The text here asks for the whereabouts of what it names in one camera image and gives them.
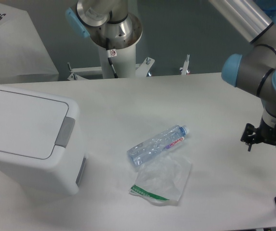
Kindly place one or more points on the white cardboard box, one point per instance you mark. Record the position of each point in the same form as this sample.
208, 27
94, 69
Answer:
23, 56

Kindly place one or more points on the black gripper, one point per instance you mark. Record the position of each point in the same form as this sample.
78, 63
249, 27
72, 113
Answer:
264, 133

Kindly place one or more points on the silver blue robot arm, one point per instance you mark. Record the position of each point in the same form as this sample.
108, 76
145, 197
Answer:
254, 73

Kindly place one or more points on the metal levelling foot bolt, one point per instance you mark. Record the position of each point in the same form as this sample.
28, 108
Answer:
184, 70

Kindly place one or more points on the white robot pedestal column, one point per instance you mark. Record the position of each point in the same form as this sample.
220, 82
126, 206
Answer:
116, 45

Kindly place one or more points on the white push-lid trash can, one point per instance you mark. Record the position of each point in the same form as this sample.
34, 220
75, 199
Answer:
41, 142

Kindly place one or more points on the clear plastic bag green stripe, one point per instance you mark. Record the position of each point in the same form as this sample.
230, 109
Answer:
162, 180

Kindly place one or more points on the white metal base frame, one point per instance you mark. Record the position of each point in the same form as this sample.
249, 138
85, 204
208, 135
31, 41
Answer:
113, 69

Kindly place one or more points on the crushed clear plastic bottle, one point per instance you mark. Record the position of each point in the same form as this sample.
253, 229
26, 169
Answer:
147, 150

